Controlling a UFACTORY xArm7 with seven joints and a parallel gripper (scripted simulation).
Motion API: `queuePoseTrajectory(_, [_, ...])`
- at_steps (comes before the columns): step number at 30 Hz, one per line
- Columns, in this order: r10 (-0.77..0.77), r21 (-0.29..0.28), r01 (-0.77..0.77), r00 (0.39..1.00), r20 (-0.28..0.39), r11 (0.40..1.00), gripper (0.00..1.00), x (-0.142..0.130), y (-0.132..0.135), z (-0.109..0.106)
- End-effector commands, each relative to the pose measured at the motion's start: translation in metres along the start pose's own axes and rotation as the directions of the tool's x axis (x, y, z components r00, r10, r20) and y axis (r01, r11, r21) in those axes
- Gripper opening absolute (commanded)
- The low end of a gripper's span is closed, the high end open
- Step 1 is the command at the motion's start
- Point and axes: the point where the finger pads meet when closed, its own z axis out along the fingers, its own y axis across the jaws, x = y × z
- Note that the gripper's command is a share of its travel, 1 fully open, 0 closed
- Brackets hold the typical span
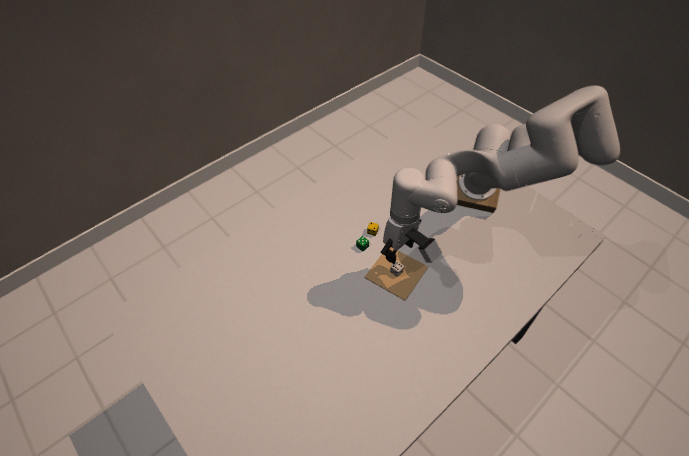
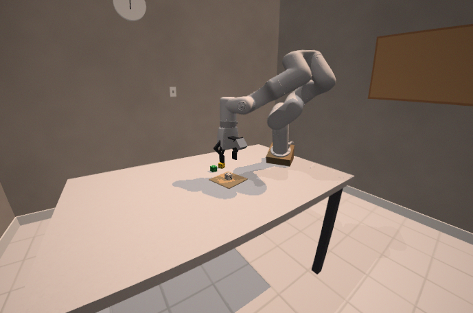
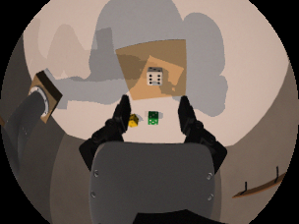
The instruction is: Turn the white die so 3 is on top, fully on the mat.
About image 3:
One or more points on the white die with black pips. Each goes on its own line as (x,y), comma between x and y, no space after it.
(154,76)

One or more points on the yellow die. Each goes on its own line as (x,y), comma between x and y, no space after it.
(134,121)

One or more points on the brown flat mat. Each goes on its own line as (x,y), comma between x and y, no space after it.
(170,55)

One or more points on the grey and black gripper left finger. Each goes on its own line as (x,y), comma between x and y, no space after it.
(112,131)

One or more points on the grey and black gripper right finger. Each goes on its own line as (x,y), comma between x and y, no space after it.
(194,131)

